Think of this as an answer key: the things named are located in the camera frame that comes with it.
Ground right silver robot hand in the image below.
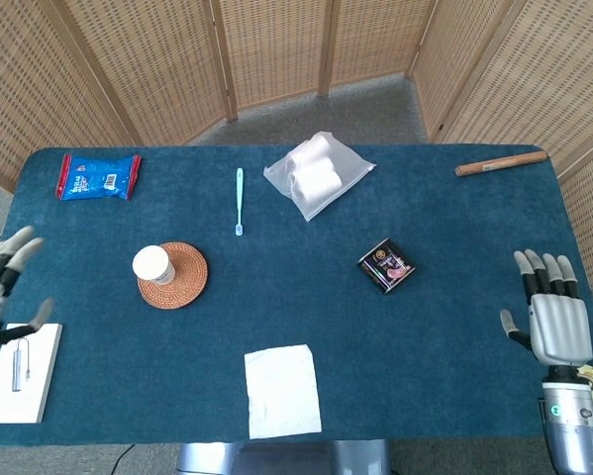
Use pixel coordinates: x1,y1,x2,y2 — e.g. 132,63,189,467
499,249,593,370

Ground white paper cup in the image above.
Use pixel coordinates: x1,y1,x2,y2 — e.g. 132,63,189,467
132,244,175,285

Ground round woven rattan coaster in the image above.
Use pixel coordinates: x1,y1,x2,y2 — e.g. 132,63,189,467
137,240,209,311

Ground white flat product box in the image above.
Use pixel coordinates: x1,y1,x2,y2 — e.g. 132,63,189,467
0,323,63,425

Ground blue tablecloth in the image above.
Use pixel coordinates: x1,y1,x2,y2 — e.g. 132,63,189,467
0,143,593,449

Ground blue red snack packet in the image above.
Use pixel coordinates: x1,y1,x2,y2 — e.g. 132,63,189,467
54,153,143,202

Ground wooden rolling pin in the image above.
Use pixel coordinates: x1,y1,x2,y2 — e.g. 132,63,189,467
454,150,548,178

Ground black luncheon meat tin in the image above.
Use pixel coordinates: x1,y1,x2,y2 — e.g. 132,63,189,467
357,237,417,295

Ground light blue toothbrush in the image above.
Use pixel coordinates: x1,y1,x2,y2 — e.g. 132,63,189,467
234,167,246,238

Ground white paper napkin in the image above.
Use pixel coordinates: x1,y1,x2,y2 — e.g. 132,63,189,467
244,344,324,440

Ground frosted zip bag white rolls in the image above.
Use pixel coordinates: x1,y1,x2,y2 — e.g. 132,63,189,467
262,131,377,223

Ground wicker folding screen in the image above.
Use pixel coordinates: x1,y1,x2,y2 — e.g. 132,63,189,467
0,0,593,298

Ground grey robot torso base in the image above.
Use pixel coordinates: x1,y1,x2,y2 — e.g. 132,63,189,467
175,438,392,475

